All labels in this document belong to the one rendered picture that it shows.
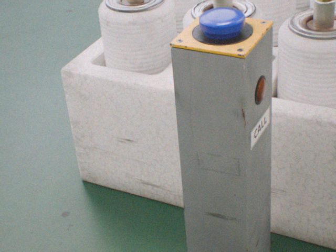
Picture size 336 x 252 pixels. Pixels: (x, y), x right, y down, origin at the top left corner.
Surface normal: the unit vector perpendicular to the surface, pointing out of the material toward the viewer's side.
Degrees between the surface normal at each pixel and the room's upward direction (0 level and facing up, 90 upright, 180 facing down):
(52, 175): 0
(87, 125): 90
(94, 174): 90
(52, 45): 0
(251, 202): 90
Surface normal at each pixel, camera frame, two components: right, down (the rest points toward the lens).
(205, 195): -0.45, 0.52
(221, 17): -0.07, -0.83
